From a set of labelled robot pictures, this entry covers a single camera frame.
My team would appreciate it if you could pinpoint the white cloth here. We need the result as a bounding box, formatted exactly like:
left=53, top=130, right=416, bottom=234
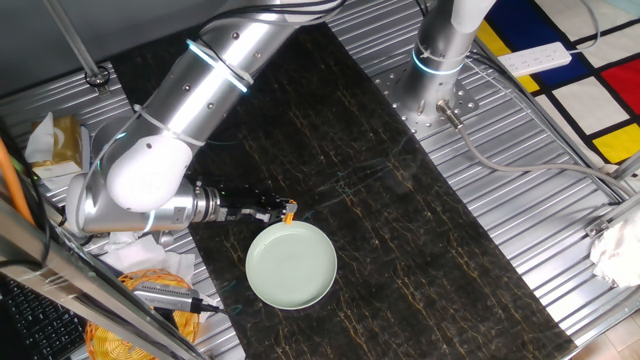
left=589, top=209, right=640, bottom=289

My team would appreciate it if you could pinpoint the thin metal pole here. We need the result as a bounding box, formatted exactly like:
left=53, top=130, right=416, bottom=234
left=42, top=0, right=111, bottom=96

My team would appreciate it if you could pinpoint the black keyboard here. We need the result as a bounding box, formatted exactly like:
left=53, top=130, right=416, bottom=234
left=0, top=277, right=89, bottom=360

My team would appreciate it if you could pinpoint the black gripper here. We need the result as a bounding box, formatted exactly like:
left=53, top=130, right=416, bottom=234
left=217, top=184, right=294, bottom=224

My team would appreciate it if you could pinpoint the white power strip cable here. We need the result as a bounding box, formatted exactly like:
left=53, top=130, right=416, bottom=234
left=567, top=0, right=601, bottom=55

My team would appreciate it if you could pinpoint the grey base cable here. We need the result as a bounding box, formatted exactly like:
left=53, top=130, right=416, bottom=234
left=435, top=98, right=636, bottom=199

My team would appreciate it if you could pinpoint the long silver camera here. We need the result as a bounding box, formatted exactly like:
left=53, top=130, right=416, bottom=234
left=132, top=280, right=204, bottom=315

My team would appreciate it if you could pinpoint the white power strip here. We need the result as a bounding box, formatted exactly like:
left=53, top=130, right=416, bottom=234
left=497, top=41, right=573, bottom=79

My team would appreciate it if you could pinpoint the black marble pattern mat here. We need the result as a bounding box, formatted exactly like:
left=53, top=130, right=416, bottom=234
left=109, top=22, right=579, bottom=360

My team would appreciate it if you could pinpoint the pale green plate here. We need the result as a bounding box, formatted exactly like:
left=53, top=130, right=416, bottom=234
left=244, top=220, right=339, bottom=311

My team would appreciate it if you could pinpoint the orange pole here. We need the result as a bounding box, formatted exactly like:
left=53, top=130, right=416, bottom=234
left=0, top=137, right=36, bottom=226

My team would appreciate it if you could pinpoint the colourful block pattern mat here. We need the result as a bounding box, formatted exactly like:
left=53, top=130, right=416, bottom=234
left=474, top=0, right=640, bottom=166

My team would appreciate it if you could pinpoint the white paper towel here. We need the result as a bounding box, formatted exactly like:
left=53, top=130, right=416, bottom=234
left=99, top=233, right=196, bottom=286

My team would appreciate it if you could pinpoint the orange wicker basket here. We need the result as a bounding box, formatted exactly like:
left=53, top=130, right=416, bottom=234
left=83, top=268, right=201, bottom=360

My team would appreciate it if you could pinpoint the aluminium frame beam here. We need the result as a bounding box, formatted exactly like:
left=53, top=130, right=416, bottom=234
left=0, top=199, right=209, bottom=360

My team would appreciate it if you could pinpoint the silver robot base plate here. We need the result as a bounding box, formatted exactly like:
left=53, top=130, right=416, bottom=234
left=372, top=62, right=480, bottom=141

